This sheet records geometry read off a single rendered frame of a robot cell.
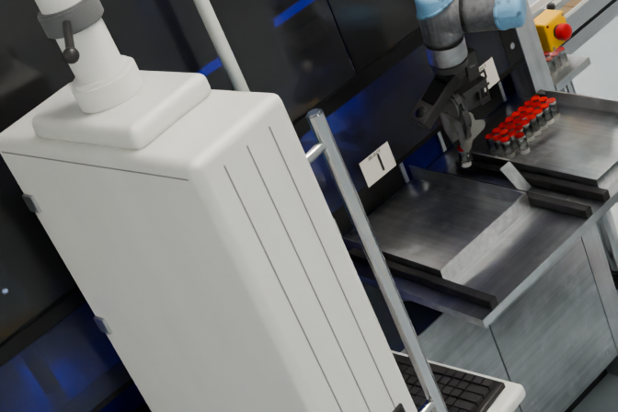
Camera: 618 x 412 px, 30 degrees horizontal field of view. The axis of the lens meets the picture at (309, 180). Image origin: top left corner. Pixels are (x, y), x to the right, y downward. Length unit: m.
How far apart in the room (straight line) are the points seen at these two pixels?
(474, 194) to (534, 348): 0.58
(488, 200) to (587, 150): 0.23
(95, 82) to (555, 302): 1.58
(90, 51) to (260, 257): 0.36
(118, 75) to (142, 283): 0.33
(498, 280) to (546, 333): 0.74
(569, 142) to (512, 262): 0.40
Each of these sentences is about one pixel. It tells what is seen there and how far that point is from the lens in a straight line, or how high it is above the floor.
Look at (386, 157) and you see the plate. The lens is 2.40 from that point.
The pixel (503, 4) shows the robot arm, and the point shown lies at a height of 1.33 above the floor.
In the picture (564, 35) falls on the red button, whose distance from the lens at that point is 2.70.
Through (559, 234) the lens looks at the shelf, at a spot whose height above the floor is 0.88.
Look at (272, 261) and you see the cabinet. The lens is 1.55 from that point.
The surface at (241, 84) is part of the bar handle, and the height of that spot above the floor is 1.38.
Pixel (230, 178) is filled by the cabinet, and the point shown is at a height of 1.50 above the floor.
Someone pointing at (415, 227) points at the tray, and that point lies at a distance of 2.40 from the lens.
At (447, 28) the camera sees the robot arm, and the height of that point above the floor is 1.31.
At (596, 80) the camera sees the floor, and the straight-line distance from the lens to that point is 4.61.
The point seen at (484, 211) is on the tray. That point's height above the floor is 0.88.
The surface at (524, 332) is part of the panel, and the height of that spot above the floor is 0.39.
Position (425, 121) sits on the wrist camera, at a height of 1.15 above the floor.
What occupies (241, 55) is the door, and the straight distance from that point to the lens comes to 2.15.
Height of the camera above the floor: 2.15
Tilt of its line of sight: 28 degrees down
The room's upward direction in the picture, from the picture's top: 24 degrees counter-clockwise
